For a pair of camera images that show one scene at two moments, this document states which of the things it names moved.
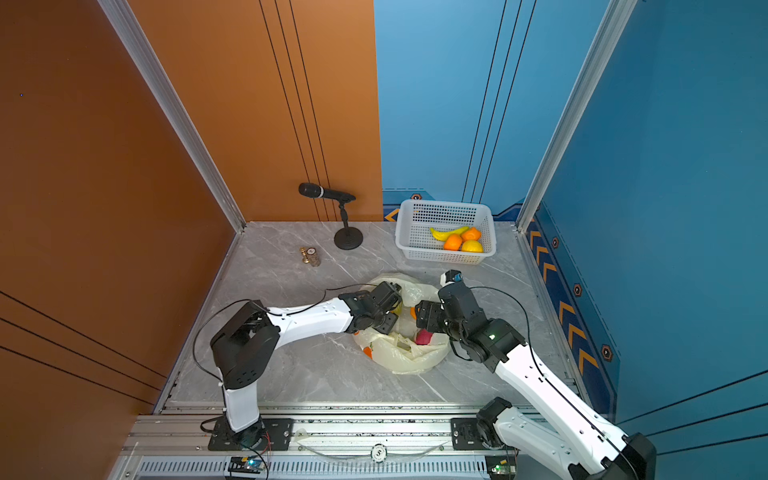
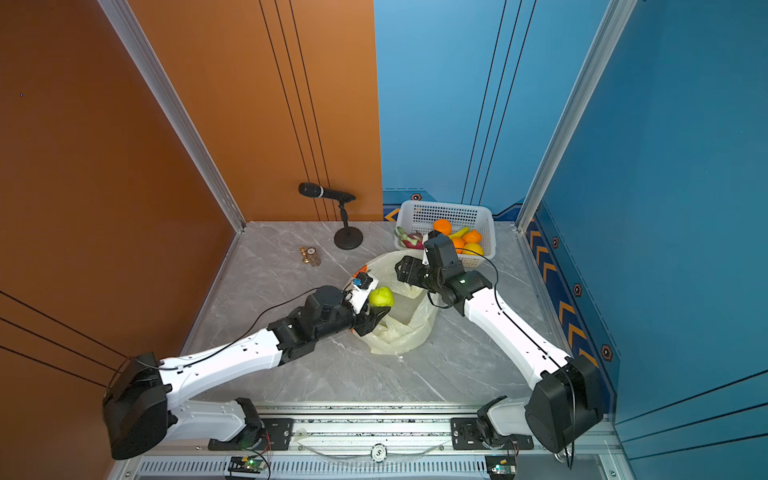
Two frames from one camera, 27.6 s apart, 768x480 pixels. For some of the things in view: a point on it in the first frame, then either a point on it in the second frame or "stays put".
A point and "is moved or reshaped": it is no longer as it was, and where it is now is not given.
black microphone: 318,191 stays put
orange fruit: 452,242 stays put
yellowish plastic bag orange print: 398,352 is moved or reshaped
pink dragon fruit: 422,337 -> 410,241
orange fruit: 472,234 stays put
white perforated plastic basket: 414,237 stays put
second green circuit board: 497,467 stays put
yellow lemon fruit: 472,246 stays put
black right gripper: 433,308 -> 402,274
